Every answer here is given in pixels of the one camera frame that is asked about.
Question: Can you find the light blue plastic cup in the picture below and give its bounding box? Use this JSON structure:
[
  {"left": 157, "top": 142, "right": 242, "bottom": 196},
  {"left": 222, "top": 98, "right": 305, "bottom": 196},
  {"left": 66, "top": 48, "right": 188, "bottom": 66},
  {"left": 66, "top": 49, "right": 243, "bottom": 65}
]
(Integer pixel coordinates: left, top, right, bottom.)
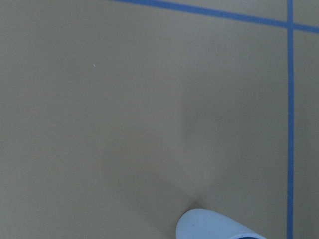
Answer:
[{"left": 175, "top": 209, "right": 264, "bottom": 239}]

